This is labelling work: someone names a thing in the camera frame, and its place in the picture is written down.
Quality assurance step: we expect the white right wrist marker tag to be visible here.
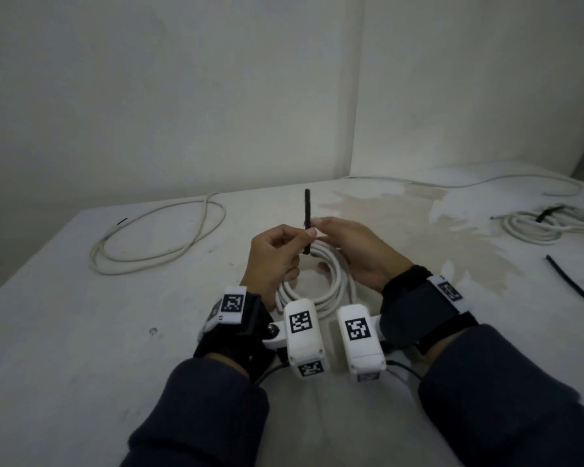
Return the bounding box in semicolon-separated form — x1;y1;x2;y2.
427;274;470;315

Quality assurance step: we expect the black right wrist strap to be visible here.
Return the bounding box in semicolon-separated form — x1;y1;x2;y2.
379;265;481;356

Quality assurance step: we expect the long thin white cable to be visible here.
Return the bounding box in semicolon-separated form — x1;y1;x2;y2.
345;173;584;198

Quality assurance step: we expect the black wrist strap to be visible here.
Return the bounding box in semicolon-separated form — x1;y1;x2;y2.
379;265;481;356
193;293;276;383

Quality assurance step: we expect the black camera cable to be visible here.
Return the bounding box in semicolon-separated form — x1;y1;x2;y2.
255;361;291;386
384;359;425;382

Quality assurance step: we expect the person's right forearm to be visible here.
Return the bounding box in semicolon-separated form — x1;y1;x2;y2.
417;324;584;467

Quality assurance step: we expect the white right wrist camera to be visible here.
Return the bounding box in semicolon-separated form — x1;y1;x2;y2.
336;303;388;384

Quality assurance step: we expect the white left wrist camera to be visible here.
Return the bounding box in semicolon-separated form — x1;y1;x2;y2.
262;298;330;381

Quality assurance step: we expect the black right camera cable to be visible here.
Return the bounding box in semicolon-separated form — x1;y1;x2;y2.
384;359;425;382

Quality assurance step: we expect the person's left forearm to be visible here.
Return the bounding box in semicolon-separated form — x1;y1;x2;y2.
120;353;271;467

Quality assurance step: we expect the white wrist marker tag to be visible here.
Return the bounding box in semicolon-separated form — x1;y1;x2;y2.
198;285;248;342
427;274;470;315

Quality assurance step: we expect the black left camera cable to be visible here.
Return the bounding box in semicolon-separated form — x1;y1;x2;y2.
255;361;291;386

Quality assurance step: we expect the white loose cable loop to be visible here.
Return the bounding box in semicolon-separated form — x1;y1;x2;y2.
90;192;227;277

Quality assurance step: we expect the white left wrist marker tag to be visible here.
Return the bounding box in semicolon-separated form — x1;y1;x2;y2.
198;285;248;342

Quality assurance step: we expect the person's right hand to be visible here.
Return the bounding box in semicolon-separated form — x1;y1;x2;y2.
316;217;415;294

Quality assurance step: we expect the person's left hand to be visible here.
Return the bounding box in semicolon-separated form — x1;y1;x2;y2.
240;224;317;311

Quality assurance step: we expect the black left wrist strap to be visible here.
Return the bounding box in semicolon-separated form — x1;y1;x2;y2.
193;293;276;383

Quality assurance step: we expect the white coiled cable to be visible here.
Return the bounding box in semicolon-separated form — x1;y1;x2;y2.
274;239;359;321

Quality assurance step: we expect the white cable bundle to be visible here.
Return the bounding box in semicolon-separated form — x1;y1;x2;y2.
490;204;584;246

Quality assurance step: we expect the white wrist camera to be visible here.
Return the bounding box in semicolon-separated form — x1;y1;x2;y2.
262;298;330;381
336;303;388;384

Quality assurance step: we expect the black tie on bundle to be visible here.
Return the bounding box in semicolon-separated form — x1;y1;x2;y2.
535;204;566;223

